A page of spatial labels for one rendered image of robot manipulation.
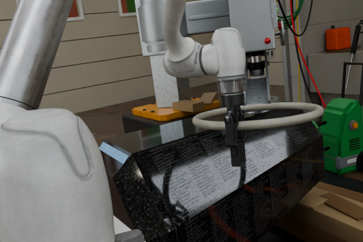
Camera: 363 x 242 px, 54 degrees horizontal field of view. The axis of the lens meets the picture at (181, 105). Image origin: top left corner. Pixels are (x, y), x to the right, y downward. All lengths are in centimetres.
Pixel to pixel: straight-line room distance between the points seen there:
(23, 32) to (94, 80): 717
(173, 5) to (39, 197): 66
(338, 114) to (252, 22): 143
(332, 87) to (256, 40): 262
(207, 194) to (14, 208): 100
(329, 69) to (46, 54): 390
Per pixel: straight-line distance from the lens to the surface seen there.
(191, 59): 117
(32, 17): 78
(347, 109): 312
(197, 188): 144
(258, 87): 184
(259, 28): 192
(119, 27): 819
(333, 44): 476
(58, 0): 81
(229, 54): 112
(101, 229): 56
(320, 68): 449
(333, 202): 219
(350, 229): 202
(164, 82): 247
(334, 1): 509
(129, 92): 825
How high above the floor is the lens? 124
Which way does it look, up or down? 11 degrees down
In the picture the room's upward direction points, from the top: 7 degrees counter-clockwise
